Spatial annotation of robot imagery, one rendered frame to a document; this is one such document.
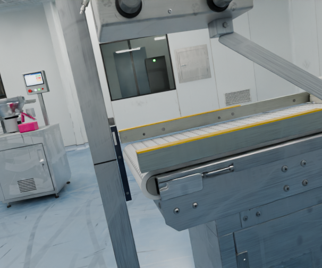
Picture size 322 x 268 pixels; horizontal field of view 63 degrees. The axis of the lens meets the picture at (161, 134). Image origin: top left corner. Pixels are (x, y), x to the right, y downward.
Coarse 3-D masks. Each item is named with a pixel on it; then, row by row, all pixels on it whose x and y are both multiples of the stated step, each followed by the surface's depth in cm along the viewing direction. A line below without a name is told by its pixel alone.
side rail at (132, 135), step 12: (288, 96) 76; (300, 96) 77; (228, 108) 72; (240, 108) 73; (252, 108) 74; (264, 108) 75; (276, 108) 76; (180, 120) 69; (192, 120) 70; (204, 120) 70; (216, 120) 71; (120, 132) 65; (132, 132) 66; (144, 132) 67; (156, 132) 68; (168, 132) 68
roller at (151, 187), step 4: (152, 176) 42; (156, 176) 41; (148, 180) 42; (152, 180) 41; (156, 180) 41; (148, 184) 41; (152, 184) 42; (156, 184) 42; (148, 188) 41; (152, 188) 42; (156, 188) 42; (152, 192) 42; (156, 192) 42
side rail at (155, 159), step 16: (320, 112) 47; (256, 128) 44; (272, 128) 44; (288, 128) 45; (304, 128) 46; (192, 144) 41; (208, 144) 42; (224, 144) 43; (240, 144) 43; (256, 144) 44; (144, 160) 40; (160, 160) 40; (176, 160) 41; (192, 160) 42
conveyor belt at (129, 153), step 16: (272, 112) 74; (288, 112) 70; (208, 128) 68; (224, 128) 64; (320, 128) 49; (144, 144) 63; (160, 144) 59; (128, 160) 56; (208, 160) 44; (144, 176) 42; (144, 192) 42
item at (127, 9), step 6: (120, 0) 32; (126, 0) 31; (132, 0) 31; (138, 0) 31; (120, 6) 32; (126, 6) 31; (132, 6) 31; (138, 6) 32; (120, 12) 33; (126, 12) 32; (132, 12) 33; (138, 12) 33
